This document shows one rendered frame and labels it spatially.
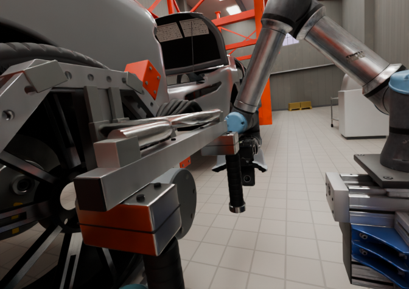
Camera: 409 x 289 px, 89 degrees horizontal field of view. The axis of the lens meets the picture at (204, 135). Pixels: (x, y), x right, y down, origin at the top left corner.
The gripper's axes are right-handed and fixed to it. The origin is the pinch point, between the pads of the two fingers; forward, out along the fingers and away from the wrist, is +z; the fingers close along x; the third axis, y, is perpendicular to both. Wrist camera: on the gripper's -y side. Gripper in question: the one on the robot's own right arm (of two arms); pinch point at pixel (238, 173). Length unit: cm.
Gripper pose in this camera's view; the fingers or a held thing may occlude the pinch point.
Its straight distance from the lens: 59.3
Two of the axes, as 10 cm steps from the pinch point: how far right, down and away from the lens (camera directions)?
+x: 9.3, -0.6, -3.5
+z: -3.4, 1.8, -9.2
